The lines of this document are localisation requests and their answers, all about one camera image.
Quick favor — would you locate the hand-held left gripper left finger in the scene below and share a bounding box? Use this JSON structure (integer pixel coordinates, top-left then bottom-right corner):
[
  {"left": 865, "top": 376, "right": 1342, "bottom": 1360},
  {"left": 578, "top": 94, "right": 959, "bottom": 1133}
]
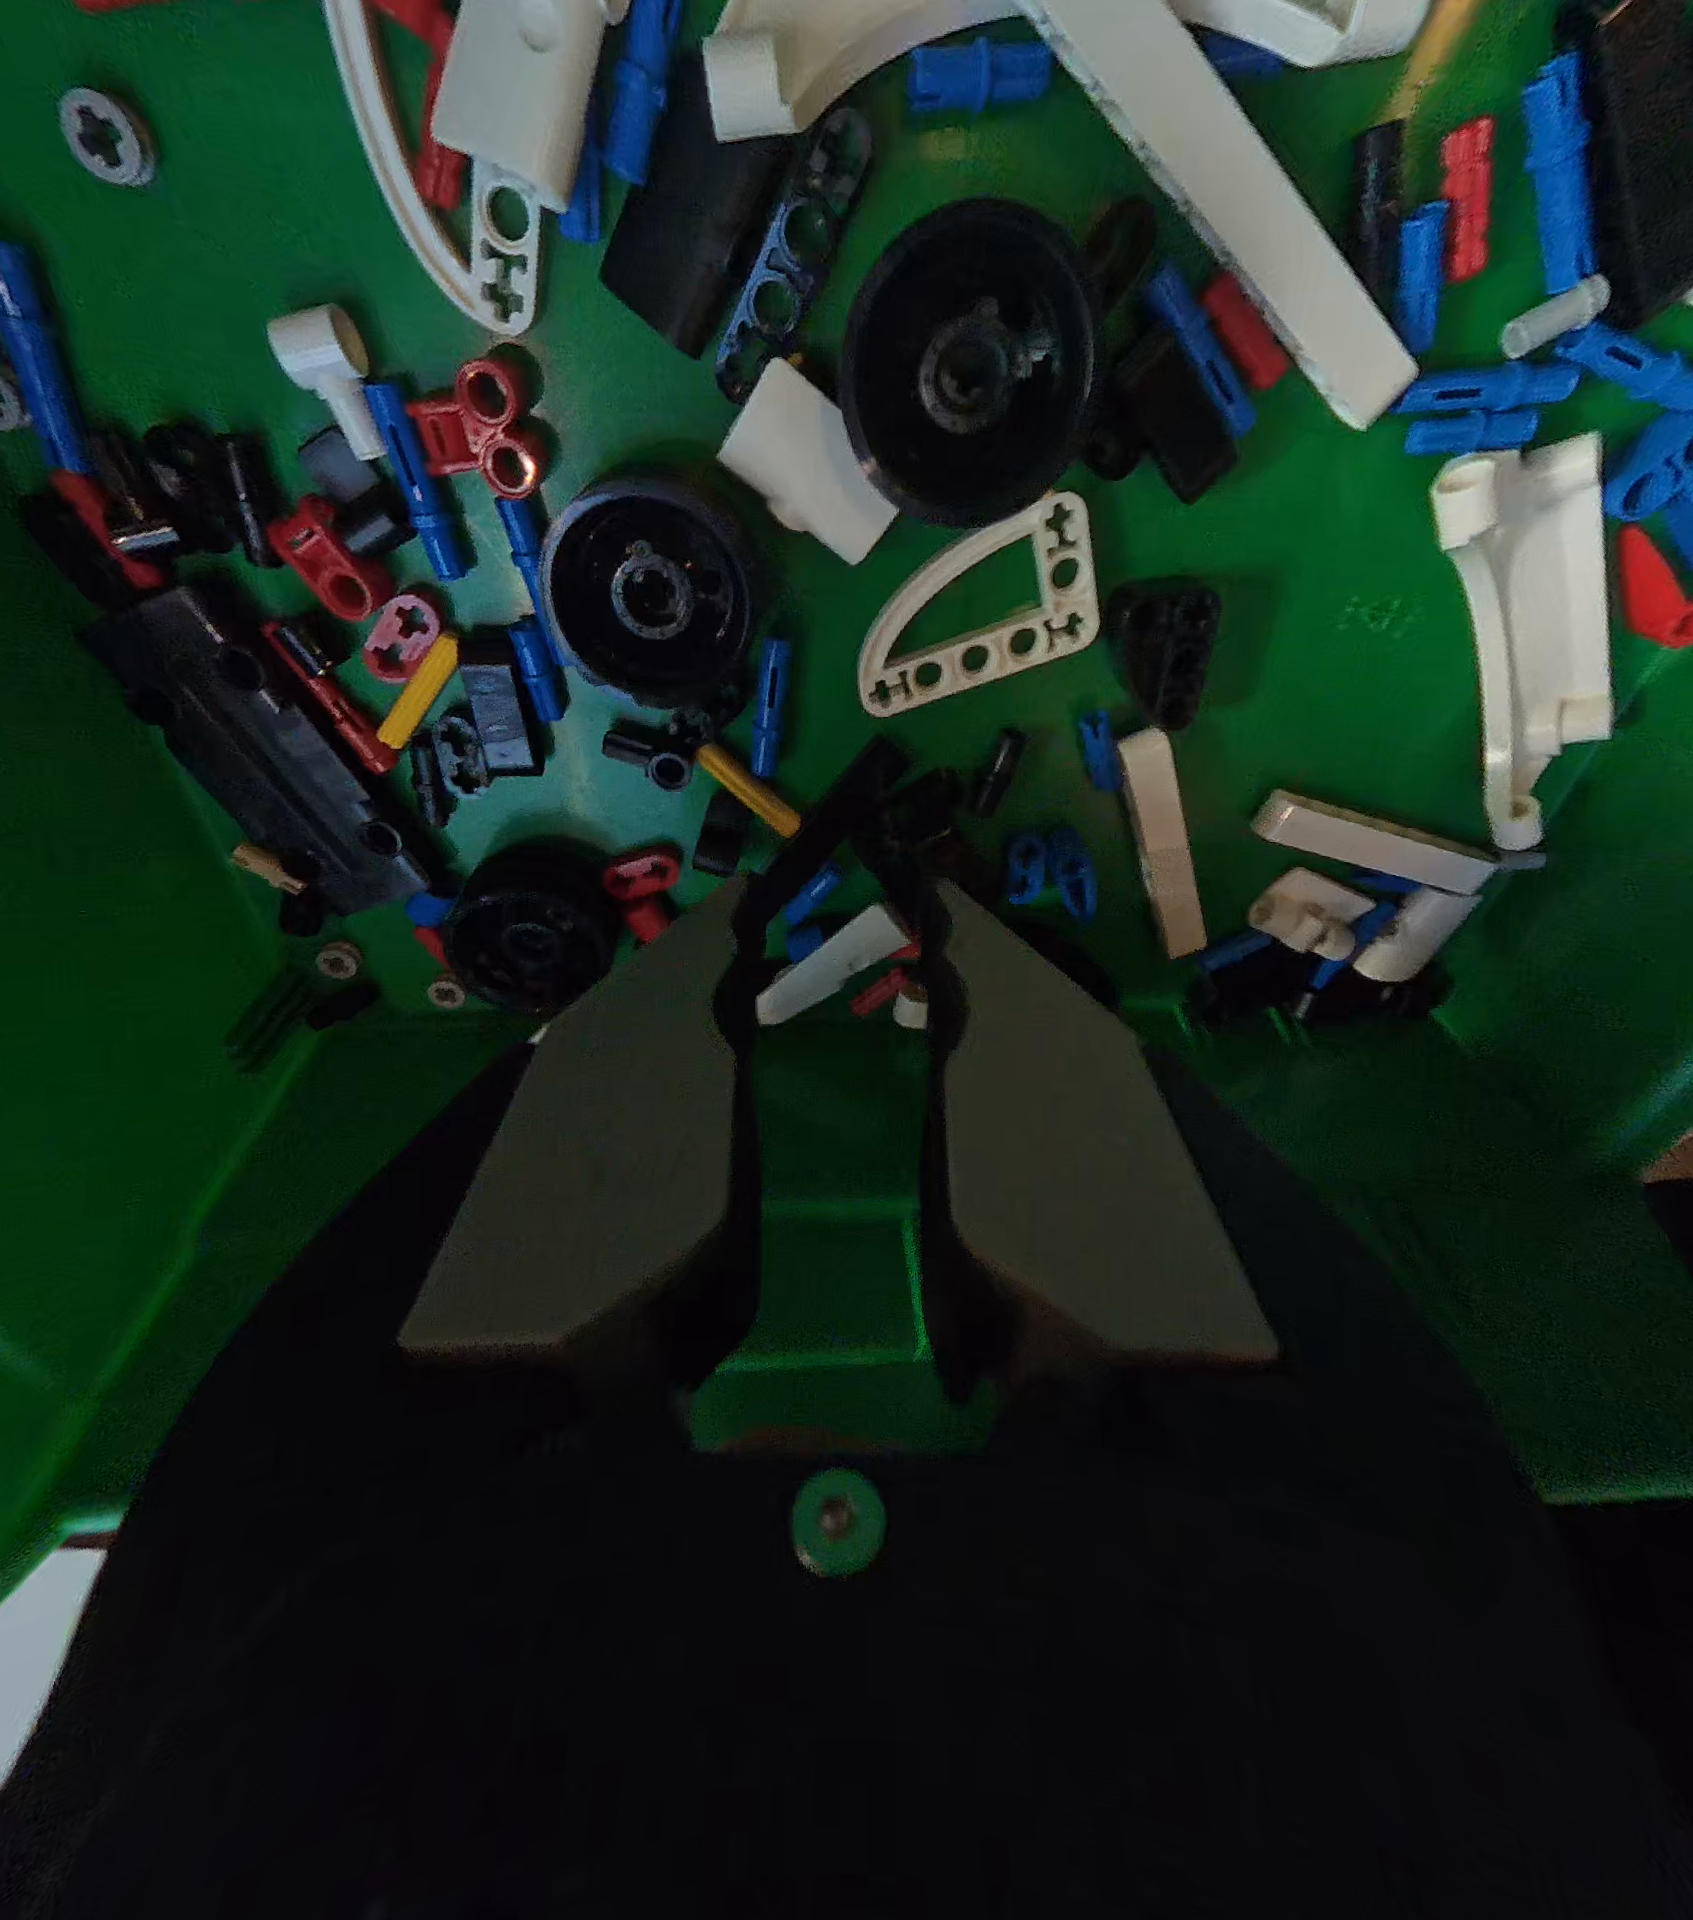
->
[{"left": 399, "top": 871, "right": 773, "bottom": 1390}]

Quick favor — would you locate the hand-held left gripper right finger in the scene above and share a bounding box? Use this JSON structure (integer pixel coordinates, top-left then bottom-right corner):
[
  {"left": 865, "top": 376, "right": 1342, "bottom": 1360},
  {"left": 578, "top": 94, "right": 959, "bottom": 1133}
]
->
[{"left": 911, "top": 871, "right": 1283, "bottom": 1404}]

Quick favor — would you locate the green plastic bin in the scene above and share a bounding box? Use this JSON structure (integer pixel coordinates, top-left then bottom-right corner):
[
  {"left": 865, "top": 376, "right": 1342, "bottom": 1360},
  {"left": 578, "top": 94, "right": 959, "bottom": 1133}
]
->
[{"left": 0, "top": 0, "right": 1693, "bottom": 1614}]

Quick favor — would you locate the black toy wheel rim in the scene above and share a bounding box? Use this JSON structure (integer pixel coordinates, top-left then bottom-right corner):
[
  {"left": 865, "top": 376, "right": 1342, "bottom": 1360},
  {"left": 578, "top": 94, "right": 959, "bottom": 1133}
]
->
[
  {"left": 440, "top": 844, "right": 626, "bottom": 1018},
  {"left": 540, "top": 477, "right": 766, "bottom": 711},
  {"left": 835, "top": 199, "right": 1107, "bottom": 530}
]

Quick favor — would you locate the long black toy beam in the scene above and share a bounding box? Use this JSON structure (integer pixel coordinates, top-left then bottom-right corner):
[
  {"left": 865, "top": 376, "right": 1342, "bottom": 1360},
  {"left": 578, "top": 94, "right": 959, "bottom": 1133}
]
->
[{"left": 85, "top": 585, "right": 434, "bottom": 919}]

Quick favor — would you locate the white curved toy panel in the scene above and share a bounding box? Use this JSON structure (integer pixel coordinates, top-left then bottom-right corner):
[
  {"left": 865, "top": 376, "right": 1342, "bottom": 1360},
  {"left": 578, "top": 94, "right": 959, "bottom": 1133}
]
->
[{"left": 1429, "top": 433, "right": 1618, "bottom": 853}]

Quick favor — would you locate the pile of small toy parts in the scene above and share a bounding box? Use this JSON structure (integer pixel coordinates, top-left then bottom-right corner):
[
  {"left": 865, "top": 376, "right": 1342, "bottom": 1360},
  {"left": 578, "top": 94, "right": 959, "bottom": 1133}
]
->
[{"left": 0, "top": 0, "right": 1693, "bottom": 1052}]

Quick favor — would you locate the long white toy panel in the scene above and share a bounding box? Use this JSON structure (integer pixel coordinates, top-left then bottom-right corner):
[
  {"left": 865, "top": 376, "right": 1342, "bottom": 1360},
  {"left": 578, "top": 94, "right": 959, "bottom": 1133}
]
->
[{"left": 1011, "top": 0, "right": 1422, "bottom": 433}]

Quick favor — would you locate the white curved toy frame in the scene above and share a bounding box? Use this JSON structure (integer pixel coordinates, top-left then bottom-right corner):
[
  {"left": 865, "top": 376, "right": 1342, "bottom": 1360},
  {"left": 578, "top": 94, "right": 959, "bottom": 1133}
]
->
[{"left": 860, "top": 492, "right": 1101, "bottom": 721}]

